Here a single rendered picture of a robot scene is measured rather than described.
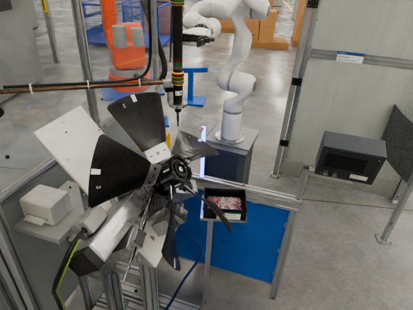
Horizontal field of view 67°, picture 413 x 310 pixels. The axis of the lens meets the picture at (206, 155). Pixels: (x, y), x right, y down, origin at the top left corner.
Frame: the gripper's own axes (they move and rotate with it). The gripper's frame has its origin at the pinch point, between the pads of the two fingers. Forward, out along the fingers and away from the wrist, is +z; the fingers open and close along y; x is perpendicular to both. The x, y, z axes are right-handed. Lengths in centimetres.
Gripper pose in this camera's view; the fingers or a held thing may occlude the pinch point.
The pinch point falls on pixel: (187, 40)
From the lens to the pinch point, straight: 119.8
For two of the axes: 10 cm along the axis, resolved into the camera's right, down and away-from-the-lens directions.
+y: -9.5, -1.8, 2.4
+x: 0.3, -8.5, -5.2
